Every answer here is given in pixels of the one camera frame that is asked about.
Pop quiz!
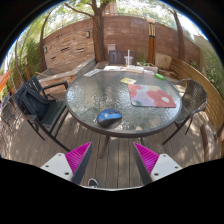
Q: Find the grey wall utility box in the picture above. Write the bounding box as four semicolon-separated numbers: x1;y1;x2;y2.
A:
107;43;117;54

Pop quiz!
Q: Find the black slatted chair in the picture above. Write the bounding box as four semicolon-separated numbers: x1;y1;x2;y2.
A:
13;75;71;153

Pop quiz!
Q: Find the black backpack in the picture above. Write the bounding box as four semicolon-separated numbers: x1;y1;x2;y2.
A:
18;87;56;122

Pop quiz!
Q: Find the open colourful magazine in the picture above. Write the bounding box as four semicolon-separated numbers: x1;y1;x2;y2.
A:
102;65;127;72

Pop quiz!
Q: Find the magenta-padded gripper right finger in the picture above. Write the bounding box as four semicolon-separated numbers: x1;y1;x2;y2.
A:
133;142;184;185

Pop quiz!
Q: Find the yellow card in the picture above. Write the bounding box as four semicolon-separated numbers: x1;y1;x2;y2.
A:
120;77;137;85

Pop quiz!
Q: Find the dark wicker chair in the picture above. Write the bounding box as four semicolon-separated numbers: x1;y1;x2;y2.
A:
162;78;208;146

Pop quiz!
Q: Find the clear plastic cup with straw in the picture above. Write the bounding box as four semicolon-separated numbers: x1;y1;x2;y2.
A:
123;49;134;67

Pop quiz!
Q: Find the wooden lamp post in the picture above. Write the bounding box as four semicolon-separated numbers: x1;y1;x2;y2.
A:
146;18;157;65

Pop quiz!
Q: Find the blue computer mouse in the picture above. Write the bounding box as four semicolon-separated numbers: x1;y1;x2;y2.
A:
96;108;123;128

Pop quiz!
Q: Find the thick tree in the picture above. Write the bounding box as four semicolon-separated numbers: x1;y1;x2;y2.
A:
64;0;116;63

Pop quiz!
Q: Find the concrete planter with plants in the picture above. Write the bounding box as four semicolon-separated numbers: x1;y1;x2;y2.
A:
140;61;159;74

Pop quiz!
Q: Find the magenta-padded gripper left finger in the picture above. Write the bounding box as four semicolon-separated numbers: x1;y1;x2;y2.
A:
40;142;93;185

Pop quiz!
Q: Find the white printed sheet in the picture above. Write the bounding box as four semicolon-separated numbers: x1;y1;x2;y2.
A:
83;68;103;78

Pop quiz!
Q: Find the wooden slat fence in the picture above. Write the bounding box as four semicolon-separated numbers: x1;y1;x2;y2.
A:
169;58;224;134

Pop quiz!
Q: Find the green marker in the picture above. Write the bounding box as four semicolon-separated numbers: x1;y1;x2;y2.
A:
154;72;166;81

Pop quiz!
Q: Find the stone brick planter bed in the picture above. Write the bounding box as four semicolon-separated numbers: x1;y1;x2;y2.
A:
36;57;98;88

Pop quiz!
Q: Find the dark wooden slat chair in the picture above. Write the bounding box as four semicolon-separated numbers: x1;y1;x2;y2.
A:
108;49;138;66

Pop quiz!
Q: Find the floral print mouse pad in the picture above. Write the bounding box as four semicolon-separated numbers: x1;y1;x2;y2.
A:
127;83;177;109

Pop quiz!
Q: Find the beige stone slab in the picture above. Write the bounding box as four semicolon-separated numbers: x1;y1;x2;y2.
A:
154;52;173;71

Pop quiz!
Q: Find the thin tree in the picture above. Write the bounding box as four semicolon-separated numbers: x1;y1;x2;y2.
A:
166;6;186;61

